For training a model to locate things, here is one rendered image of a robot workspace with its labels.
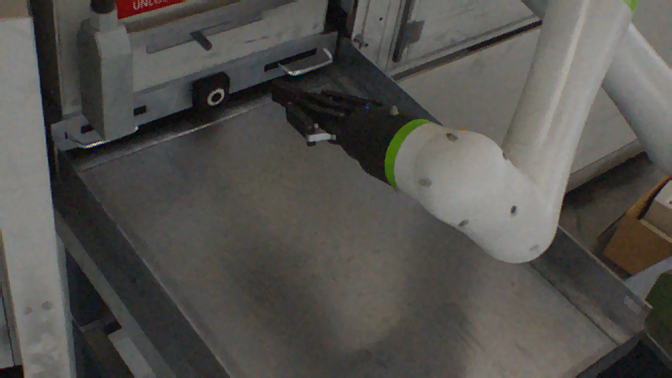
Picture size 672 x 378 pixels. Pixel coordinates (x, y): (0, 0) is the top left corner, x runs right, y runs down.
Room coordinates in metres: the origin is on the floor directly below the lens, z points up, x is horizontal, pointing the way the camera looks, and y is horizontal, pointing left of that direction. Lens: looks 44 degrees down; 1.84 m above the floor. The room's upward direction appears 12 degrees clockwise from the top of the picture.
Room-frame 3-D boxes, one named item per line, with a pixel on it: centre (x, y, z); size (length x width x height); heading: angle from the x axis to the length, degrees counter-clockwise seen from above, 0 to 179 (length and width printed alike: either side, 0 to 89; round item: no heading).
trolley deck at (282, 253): (0.89, -0.03, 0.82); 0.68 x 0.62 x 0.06; 46
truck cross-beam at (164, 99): (1.16, 0.26, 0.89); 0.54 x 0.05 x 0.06; 136
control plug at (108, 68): (0.95, 0.34, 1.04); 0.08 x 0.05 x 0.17; 46
